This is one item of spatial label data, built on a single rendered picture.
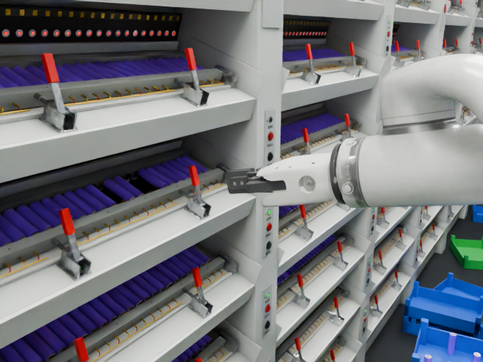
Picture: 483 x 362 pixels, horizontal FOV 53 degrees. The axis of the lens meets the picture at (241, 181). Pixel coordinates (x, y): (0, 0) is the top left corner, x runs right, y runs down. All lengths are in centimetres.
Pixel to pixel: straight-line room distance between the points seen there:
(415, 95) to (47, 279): 50
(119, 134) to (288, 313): 80
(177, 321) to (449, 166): 59
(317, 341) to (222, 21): 101
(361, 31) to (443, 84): 112
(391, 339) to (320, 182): 179
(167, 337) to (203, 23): 60
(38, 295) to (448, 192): 50
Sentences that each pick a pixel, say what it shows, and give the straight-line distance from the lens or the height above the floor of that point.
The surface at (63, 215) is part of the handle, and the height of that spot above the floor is 104.
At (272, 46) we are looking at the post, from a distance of 99.
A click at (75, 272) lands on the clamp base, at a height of 96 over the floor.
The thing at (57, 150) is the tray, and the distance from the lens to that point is 63.
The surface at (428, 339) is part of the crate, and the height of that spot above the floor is 42.
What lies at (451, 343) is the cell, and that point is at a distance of 154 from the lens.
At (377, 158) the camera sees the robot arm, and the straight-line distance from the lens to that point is 55.
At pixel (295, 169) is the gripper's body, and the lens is 58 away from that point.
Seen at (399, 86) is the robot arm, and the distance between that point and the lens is 53.
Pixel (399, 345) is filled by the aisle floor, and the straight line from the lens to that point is 229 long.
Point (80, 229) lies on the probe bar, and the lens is 76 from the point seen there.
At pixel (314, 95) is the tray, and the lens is 119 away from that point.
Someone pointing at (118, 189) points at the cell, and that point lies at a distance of 86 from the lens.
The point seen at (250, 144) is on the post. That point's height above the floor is 106.
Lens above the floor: 127
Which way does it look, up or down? 17 degrees down
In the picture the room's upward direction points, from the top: straight up
